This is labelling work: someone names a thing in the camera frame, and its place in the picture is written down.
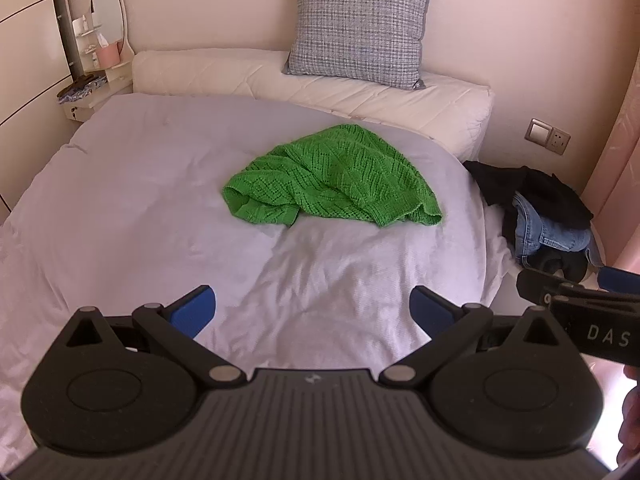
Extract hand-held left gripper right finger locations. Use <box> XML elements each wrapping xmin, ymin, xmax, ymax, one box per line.
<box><xmin>380</xmin><ymin>285</ymin><xmax>566</xmax><ymax>388</ymax></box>

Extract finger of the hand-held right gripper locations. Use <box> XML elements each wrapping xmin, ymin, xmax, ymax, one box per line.
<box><xmin>597</xmin><ymin>266</ymin><xmax>640</xmax><ymax>295</ymax></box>
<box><xmin>516</xmin><ymin>268</ymin><xmax>591</xmax><ymax>307</ymax></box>

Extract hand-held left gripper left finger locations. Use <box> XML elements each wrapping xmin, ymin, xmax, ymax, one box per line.
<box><xmin>65</xmin><ymin>285</ymin><xmax>246</xmax><ymax>388</ymax></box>

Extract green knit sweater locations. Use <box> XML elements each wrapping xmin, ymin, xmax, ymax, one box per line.
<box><xmin>222</xmin><ymin>124</ymin><xmax>444</xmax><ymax>228</ymax></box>

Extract person's right hand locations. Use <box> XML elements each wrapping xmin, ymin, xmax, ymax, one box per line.
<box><xmin>617</xmin><ymin>364</ymin><xmax>640</xmax><ymax>466</ymax></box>

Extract black cloth bundle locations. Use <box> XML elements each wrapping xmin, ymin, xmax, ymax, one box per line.
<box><xmin>521</xmin><ymin>249</ymin><xmax>594</xmax><ymax>282</ymax></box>

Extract blue jeans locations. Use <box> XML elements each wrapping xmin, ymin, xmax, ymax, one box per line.
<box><xmin>512</xmin><ymin>194</ymin><xmax>607</xmax><ymax>267</ymax></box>

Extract black garment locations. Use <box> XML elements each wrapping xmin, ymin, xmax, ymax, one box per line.
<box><xmin>464</xmin><ymin>160</ymin><xmax>595</xmax><ymax>233</ymax></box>

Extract white bed duvet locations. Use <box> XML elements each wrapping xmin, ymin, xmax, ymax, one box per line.
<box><xmin>0</xmin><ymin>92</ymin><xmax>516</xmax><ymax>463</ymax></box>

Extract pink curtain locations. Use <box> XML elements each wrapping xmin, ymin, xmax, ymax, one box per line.
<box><xmin>582</xmin><ymin>0</ymin><xmax>640</xmax><ymax>273</ymax></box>

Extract long white bolster pillow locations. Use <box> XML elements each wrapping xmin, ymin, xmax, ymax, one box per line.
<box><xmin>131</xmin><ymin>49</ymin><xmax>496</xmax><ymax>158</ymax></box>

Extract white vanity table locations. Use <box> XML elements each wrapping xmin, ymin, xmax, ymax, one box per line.
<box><xmin>57</xmin><ymin>15</ymin><xmax>135</xmax><ymax>123</ymax></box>

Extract blue patterned cloth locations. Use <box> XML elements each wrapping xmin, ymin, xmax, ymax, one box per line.
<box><xmin>56</xmin><ymin>74</ymin><xmax>107</xmax><ymax>106</ymax></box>

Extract pink tissue box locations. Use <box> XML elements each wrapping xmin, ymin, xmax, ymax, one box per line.
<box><xmin>96</xmin><ymin>42</ymin><xmax>121</xmax><ymax>69</ymax></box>

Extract grey woven pillow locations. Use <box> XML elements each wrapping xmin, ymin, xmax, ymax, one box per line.
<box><xmin>282</xmin><ymin>0</ymin><xmax>441</xmax><ymax>92</ymax></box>

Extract oval vanity mirror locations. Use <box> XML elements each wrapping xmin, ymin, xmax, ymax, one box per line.
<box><xmin>89</xmin><ymin>0</ymin><xmax>135</xmax><ymax>61</ymax></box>

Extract cream wardrobe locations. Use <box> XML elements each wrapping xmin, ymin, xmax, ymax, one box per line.
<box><xmin>0</xmin><ymin>0</ymin><xmax>77</xmax><ymax>211</ymax></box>

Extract wall power socket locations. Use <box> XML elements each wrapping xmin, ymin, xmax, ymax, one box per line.
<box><xmin>546</xmin><ymin>129</ymin><xmax>572</xmax><ymax>156</ymax></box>

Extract wall light switch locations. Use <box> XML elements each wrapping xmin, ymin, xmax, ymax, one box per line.
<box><xmin>524</xmin><ymin>118</ymin><xmax>551</xmax><ymax>145</ymax></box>

